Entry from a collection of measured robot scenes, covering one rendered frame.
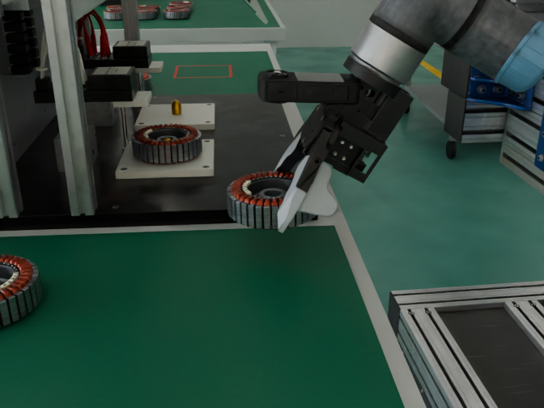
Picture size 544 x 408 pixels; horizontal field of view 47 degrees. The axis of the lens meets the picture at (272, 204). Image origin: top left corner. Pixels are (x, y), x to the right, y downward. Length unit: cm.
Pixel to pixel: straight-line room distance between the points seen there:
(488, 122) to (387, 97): 63
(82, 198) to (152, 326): 27
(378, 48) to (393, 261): 169
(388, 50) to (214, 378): 38
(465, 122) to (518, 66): 59
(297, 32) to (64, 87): 565
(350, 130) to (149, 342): 32
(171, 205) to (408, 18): 41
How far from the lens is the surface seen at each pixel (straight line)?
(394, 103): 73
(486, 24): 72
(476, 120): 133
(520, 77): 74
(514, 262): 246
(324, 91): 71
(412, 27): 70
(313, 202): 71
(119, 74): 99
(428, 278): 227
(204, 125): 120
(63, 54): 82
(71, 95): 83
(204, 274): 75
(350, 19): 649
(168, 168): 98
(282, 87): 70
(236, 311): 68
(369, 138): 72
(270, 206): 72
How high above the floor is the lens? 113
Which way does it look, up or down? 24 degrees down
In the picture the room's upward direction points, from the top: straight up
